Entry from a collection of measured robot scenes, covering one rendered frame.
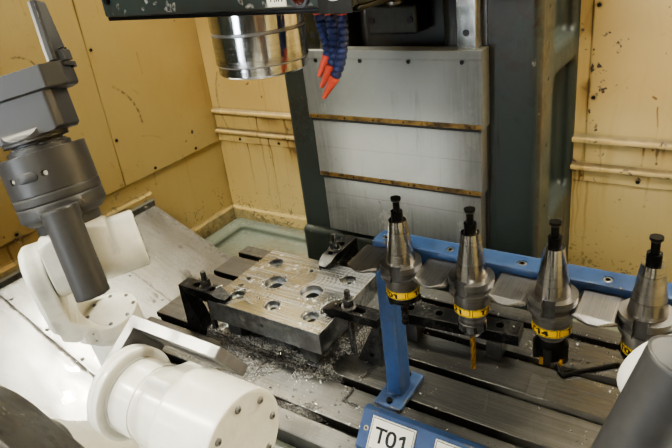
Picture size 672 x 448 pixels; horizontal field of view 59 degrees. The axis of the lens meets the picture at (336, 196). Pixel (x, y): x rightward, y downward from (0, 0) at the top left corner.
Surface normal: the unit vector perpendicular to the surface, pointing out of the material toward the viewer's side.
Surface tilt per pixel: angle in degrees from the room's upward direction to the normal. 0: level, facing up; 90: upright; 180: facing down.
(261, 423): 90
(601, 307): 0
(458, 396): 0
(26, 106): 78
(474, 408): 0
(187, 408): 26
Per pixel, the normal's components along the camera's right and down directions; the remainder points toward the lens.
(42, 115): -0.03, 0.21
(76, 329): 0.44, 0.41
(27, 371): 0.24, -0.77
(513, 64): -0.53, 0.41
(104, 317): -0.15, -0.84
